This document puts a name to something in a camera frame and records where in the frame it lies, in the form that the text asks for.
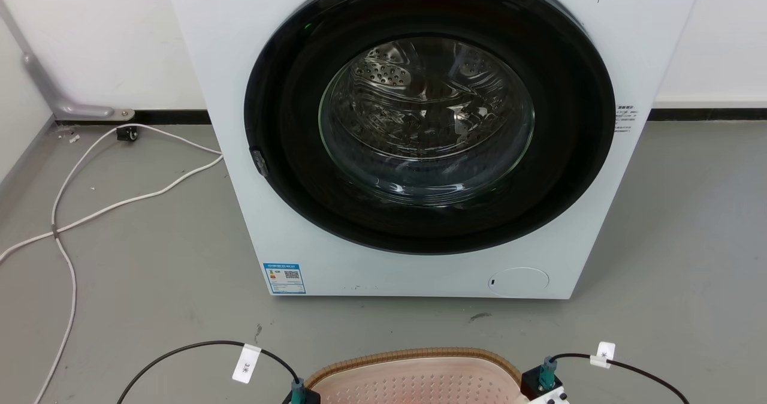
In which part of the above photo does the grey washer door latch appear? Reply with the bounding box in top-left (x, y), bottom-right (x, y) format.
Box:
top-left (249, 147), bottom-right (269, 178)

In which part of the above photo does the white front-load washing machine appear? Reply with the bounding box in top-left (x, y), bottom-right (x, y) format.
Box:
top-left (163, 0), bottom-right (708, 300)

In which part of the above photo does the blue energy label sticker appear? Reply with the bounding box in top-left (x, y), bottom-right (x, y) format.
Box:
top-left (263, 263), bottom-right (306, 295)

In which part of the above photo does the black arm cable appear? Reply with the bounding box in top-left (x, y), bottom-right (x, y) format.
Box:
top-left (548, 353), bottom-right (691, 404)
top-left (116, 340), bottom-right (300, 404)

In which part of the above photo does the long white floor cable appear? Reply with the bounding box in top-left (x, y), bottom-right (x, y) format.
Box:
top-left (0, 154), bottom-right (225, 264)
top-left (33, 123), bottom-right (224, 404)

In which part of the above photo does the black baseboard strip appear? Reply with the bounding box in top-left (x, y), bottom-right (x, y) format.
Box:
top-left (648, 108), bottom-right (767, 122)
top-left (54, 110), bottom-right (212, 126)

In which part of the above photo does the steel washer drum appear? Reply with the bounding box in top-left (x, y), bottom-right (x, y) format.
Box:
top-left (319, 37), bottom-right (535, 196)

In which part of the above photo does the white tag on left cable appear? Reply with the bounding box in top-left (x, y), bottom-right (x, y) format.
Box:
top-left (232, 343), bottom-right (262, 385)

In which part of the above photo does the grey wall pipe with foot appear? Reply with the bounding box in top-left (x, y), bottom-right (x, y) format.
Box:
top-left (0, 0), bottom-right (136, 121)

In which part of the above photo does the black round washer door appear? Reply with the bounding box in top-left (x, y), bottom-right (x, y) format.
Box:
top-left (244, 0), bottom-right (617, 255)

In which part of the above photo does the round white filter cover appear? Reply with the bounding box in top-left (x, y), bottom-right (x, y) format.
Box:
top-left (488, 267), bottom-right (550, 298)

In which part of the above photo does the white tag on cable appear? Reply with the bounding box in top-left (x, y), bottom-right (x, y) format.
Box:
top-left (232, 343), bottom-right (262, 385)
top-left (590, 341), bottom-right (617, 370)

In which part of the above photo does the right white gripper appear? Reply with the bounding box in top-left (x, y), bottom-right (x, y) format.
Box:
top-left (527, 385), bottom-right (570, 404)

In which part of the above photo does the white tag on right cable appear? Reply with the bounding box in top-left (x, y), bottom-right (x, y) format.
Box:
top-left (590, 341), bottom-right (617, 370)

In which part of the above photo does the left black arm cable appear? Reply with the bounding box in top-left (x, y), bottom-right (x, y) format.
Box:
top-left (116, 340), bottom-right (300, 404)

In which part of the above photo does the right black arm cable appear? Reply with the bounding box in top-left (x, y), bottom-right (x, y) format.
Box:
top-left (548, 353), bottom-right (691, 404)

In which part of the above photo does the small printed text sticker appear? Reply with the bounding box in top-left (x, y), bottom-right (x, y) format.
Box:
top-left (615, 105), bottom-right (638, 134)

